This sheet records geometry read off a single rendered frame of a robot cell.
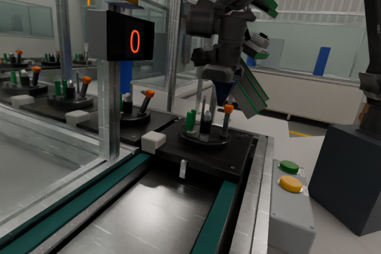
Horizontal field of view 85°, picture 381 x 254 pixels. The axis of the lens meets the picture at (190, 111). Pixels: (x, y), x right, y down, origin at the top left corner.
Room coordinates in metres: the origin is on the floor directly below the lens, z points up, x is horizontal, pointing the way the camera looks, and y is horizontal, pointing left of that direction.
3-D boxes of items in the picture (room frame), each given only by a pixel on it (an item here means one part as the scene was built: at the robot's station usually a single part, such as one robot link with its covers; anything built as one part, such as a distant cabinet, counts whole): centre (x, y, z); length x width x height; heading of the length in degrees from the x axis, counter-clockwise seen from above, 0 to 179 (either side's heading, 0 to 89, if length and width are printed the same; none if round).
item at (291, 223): (0.36, -0.22, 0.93); 0.21 x 0.07 x 0.06; 159
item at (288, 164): (0.43, -0.24, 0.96); 0.04 x 0.04 x 0.02
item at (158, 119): (0.61, 0.19, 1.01); 0.24 x 0.24 x 0.13; 69
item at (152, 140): (0.46, 0.08, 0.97); 0.05 x 0.05 x 0.04; 69
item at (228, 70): (0.50, -0.07, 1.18); 0.19 x 0.06 x 0.08; 159
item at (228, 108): (0.50, -0.09, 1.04); 0.04 x 0.02 x 0.08; 69
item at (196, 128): (0.52, -0.04, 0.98); 0.14 x 0.14 x 0.02
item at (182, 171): (0.40, 0.00, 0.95); 0.01 x 0.01 x 0.04; 69
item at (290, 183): (0.36, -0.22, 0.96); 0.04 x 0.04 x 0.02
